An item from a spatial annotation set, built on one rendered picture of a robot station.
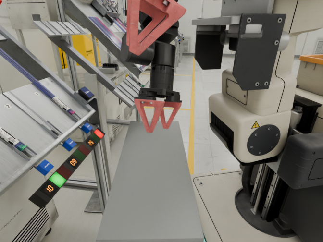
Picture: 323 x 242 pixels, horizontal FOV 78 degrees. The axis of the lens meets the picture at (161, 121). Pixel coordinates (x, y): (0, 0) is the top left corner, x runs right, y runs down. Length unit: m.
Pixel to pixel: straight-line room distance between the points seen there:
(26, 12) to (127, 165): 1.44
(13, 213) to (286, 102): 1.07
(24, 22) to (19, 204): 1.28
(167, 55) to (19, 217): 0.92
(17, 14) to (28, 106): 1.27
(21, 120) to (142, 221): 0.42
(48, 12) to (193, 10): 6.72
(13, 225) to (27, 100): 0.58
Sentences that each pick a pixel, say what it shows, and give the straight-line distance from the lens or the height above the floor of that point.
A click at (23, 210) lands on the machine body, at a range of 1.12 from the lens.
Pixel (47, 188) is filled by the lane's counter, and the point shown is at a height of 0.66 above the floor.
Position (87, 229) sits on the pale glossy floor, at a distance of 1.32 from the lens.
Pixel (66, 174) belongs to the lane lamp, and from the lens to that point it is 0.63.
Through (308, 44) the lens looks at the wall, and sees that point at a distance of 9.00.
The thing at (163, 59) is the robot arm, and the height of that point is 0.95.
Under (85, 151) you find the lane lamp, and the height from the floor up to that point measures 0.65.
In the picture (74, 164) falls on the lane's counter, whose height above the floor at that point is 0.65.
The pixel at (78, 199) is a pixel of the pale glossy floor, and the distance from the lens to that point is 1.50.
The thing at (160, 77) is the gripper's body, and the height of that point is 0.92.
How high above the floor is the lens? 1.02
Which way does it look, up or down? 26 degrees down
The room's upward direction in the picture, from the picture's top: straight up
